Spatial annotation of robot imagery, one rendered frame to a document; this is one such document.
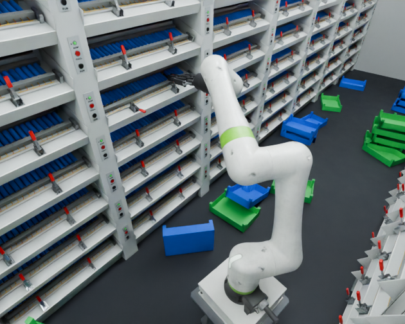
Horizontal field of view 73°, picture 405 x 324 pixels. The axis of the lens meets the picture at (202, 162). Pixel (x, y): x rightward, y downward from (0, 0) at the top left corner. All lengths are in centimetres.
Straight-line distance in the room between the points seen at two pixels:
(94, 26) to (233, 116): 58
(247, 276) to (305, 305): 71
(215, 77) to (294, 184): 47
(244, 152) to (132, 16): 69
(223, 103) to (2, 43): 67
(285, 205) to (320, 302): 89
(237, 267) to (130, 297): 81
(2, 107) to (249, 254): 96
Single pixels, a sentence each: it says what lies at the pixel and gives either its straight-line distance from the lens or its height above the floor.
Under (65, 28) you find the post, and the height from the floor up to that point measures 130.
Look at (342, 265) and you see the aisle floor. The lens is 196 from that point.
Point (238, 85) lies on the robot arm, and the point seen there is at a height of 106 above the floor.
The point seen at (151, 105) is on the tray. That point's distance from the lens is 137.
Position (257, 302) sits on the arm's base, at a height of 43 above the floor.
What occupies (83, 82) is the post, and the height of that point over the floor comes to 111.
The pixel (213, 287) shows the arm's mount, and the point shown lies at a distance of 129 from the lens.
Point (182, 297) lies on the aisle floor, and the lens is 168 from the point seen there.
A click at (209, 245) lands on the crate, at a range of 178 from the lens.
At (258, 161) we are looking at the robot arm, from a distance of 85.
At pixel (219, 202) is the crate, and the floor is 0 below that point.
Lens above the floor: 152
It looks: 39 degrees down
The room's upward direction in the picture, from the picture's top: straight up
